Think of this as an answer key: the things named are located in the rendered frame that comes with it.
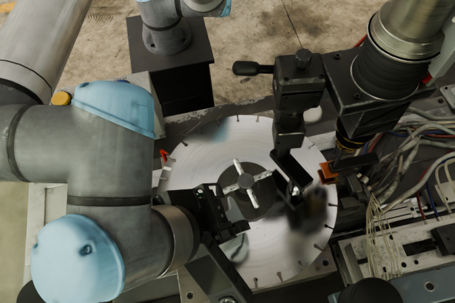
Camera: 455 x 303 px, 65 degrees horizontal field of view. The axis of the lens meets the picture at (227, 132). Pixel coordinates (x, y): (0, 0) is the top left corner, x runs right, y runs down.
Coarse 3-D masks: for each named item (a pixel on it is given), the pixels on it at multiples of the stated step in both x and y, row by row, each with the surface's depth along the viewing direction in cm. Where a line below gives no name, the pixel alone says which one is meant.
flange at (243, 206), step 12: (228, 168) 68; (252, 168) 67; (264, 168) 67; (228, 180) 66; (264, 180) 66; (216, 192) 65; (240, 192) 64; (264, 192) 65; (276, 192) 65; (240, 204) 64; (252, 204) 64; (264, 204) 64; (252, 216) 63
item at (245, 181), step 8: (240, 168) 63; (240, 176) 62; (248, 176) 62; (256, 176) 62; (264, 176) 62; (240, 184) 61; (248, 184) 61; (224, 192) 61; (248, 192) 61; (256, 200) 60
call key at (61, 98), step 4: (60, 92) 84; (64, 92) 84; (56, 96) 84; (60, 96) 84; (64, 96) 84; (68, 96) 84; (52, 100) 83; (56, 100) 83; (60, 100) 83; (64, 100) 83; (68, 100) 84; (56, 104) 83; (60, 104) 83; (64, 104) 83
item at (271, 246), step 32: (224, 128) 73; (256, 128) 73; (192, 160) 70; (224, 160) 69; (256, 160) 69; (320, 160) 68; (160, 192) 67; (288, 192) 66; (320, 192) 65; (256, 224) 63; (288, 224) 63; (320, 224) 63; (256, 256) 61; (288, 256) 60
